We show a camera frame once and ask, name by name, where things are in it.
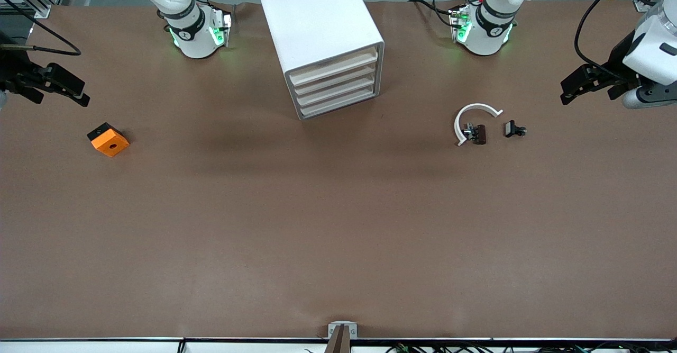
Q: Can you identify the white half-ring pipe clamp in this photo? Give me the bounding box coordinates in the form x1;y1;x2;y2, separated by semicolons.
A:
454;103;504;147

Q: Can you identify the white drawer cabinet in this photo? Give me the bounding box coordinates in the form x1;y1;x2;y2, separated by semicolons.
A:
255;0;385;121

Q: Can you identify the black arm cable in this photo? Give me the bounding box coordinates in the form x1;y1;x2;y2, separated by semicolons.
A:
0;1;83;56
575;0;643;70

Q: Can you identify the orange and black block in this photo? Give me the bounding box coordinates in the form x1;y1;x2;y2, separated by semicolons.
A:
87;123;130;158

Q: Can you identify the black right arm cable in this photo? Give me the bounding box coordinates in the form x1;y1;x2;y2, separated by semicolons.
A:
0;1;83;56

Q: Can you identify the black base cable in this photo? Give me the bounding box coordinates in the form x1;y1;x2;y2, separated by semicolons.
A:
408;0;456;28

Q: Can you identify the black cable bundle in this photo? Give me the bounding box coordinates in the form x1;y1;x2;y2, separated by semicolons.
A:
385;342;601;353

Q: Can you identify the grey metal bracket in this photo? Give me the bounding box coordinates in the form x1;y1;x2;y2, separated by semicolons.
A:
328;321;359;339

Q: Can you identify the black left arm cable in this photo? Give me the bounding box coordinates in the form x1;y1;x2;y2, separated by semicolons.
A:
575;0;643;70

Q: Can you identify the brown table mat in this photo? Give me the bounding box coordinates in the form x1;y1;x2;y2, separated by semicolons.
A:
0;0;677;340

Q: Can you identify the white plastic drawer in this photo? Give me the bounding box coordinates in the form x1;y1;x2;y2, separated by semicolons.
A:
299;82;380;119
289;48;379;86
292;59;379;97
296;71;380;108

